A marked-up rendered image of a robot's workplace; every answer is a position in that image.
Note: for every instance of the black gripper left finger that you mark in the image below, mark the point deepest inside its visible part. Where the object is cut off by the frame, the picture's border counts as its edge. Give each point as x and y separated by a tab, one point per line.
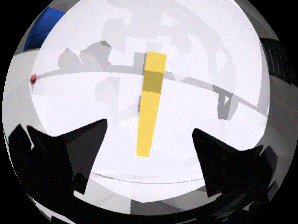
73	153

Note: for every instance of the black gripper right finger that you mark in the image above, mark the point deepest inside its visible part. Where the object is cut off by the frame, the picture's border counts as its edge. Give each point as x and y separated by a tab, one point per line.
220	163

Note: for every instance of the yellow bar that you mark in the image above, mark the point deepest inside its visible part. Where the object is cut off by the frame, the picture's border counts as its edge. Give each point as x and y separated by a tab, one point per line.
151	89

